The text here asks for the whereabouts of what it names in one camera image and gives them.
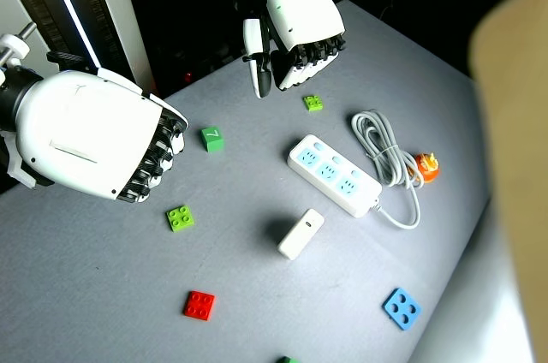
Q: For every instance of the orange toy fruit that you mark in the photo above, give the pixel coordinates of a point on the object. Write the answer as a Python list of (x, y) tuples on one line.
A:
[(427, 166)]

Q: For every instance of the dark green block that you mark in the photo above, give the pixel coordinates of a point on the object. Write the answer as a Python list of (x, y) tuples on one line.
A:
[(287, 360)]

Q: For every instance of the blue four-hole block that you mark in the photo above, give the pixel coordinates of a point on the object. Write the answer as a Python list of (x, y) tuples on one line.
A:
[(401, 309)]

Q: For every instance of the white charger block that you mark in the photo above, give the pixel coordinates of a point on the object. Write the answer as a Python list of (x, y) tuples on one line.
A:
[(299, 232)]

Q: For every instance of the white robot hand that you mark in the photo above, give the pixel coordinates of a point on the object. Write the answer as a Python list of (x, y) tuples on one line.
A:
[(85, 132), (299, 12)]

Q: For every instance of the green four-stud toy brick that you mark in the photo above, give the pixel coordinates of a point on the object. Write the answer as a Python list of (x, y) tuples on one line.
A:
[(180, 218), (313, 102)]

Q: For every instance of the white upright frame panel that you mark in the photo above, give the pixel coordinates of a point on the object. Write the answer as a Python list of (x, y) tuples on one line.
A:
[(124, 16)]

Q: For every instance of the white power strip blue sockets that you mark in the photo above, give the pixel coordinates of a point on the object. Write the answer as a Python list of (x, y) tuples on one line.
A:
[(329, 172)]

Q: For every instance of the grey table cloth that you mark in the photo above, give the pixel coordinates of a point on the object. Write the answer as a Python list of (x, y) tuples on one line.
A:
[(257, 286)]

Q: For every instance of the beige blurred panel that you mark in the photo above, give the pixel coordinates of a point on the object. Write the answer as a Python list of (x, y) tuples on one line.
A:
[(514, 144)]

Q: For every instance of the red four-stud toy brick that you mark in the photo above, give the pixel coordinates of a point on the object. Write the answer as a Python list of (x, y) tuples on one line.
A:
[(199, 305)]

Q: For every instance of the green number seven block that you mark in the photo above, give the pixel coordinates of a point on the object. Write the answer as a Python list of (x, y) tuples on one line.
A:
[(212, 139)]

